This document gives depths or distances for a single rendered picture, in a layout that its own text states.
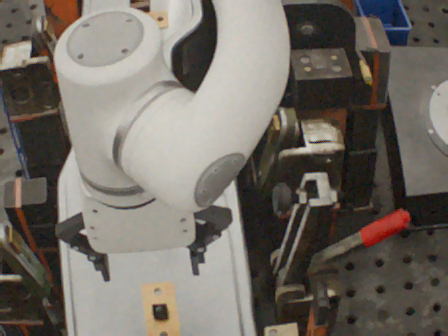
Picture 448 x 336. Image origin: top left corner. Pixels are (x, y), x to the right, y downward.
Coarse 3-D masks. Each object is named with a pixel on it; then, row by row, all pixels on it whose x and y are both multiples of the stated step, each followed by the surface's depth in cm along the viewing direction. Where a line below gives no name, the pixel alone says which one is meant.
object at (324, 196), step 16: (304, 176) 82; (320, 176) 82; (288, 192) 81; (304, 192) 82; (320, 192) 81; (336, 192) 83; (288, 208) 81; (304, 208) 82; (320, 208) 81; (304, 224) 83; (320, 224) 83; (288, 240) 90; (304, 240) 85; (288, 256) 92; (304, 256) 87; (288, 272) 89; (304, 272) 90
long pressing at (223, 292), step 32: (96, 0) 130; (128, 0) 129; (160, 0) 129; (192, 0) 128; (192, 32) 124; (64, 192) 109; (64, 256) 103; (128, 256) 103; (160, 256) 103; (224, 256) 103; (64, 288) 101; (96, 288) 100; (128, 288) 100; (192, 288) 100; (224, 288) 100; (64, 320) 98; (96, 320) 98; (128, 320) 98; (192, 320) 98; (224, 320) 97; (256, 320) 97
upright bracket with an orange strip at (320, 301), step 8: (320, 288) 77; (320, 296) 77; (312, 304) 81; (320, 304) 76; (328, 304) 77; (312, 312) 81; (320, 312) 77; (328, 312) 77; (312, 320) 81; (320, 320) 78; (312, 328) 81; (320, 328) 80
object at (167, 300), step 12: (144, 288) 100; (156, 288) 100; (168, 288) 100; (144, 300) 99; (156, 300) 99; (168, 300) 99; (144, 312) 98; (156, 312) 97; (168, 312) 98; (156, 324) 97; (168, 324) 97
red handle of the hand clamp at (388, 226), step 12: (396, 216) 87; (408, 216) 88; (372, 228) 88; (384, 228) 88; (396, 228) 87; (348, 240) 90; (360, 240) 89; (372, 240) 88; (324, 252) 91; (336, 252) 90; (348, 252) 90; (312, 264) 92; (324, 264) 91
